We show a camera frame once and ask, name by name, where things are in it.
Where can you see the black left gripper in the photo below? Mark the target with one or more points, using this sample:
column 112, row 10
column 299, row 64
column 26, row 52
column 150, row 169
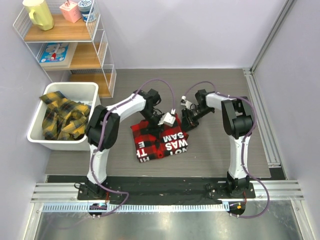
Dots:
column 152, row 129

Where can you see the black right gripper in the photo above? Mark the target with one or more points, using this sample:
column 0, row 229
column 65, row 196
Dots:
column 188, row 122

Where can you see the red black plaid shirt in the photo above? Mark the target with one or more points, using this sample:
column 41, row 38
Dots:
column 172, row 140

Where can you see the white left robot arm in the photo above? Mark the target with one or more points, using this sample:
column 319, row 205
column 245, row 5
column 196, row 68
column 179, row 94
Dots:
column 102, row 132

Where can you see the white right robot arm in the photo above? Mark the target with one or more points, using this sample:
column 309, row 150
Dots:
column 238, row 120

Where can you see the yellow plaid shirt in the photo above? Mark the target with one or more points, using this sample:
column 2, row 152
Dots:
column 64, row 119

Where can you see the white plastic bin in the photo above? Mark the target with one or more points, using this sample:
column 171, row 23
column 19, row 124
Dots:
column 84, row 92

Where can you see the blue white picture book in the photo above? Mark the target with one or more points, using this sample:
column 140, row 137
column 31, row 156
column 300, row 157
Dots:
column 55, row 55

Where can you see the blue white patterned cup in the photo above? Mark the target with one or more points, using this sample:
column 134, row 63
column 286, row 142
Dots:
column 87, row 10

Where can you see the pink box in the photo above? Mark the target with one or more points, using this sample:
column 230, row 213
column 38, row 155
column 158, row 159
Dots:
column 70, row 11

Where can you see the yellow pitcher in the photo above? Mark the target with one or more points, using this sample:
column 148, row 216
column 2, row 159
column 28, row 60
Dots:
column 39, row 14

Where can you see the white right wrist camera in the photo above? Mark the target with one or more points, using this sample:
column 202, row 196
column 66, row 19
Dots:
column 185, row 103

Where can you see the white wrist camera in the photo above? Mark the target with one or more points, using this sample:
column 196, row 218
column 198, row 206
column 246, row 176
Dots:
column 185, row 103
column 168, row 118

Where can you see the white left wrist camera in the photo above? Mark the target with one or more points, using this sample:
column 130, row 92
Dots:
column 168, row 118

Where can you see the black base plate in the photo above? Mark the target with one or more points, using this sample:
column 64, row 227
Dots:
column 163, row 191

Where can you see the slotted aluminium rail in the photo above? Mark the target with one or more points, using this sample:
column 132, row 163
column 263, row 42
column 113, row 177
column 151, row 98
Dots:
column 90, row 207

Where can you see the white wire shelf rack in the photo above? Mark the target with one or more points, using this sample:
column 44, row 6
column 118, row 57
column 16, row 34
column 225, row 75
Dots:
column 92, row 60

